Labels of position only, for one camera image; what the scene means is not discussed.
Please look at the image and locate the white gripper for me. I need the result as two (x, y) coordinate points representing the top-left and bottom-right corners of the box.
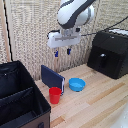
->
(46, 29), (82, 58)

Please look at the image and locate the black air fryer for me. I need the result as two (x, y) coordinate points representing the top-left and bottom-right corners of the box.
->
(87, 29), (128, 80)

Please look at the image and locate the dark blue book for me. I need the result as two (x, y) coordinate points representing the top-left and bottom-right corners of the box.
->
(40, 64), (66, 92)

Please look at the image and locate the woven bamboo screen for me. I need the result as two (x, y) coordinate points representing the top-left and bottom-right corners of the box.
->
(0, 0), (128, 81)

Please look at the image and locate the blue plastic bowl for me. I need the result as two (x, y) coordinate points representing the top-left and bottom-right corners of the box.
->
(68, 77), (87, 93)

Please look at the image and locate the red plastic cup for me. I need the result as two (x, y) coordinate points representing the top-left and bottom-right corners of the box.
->
(48, 86), (63, 105)

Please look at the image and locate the black fabric storage box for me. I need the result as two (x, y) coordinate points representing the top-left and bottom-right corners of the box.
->
(0, 60), (52, 128)

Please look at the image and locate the black fryer handle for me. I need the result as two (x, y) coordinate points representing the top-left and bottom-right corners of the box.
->
(98, 53), (108, 70)

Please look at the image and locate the black cable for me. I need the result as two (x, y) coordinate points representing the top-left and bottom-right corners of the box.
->
(79, 15), (128, 37)

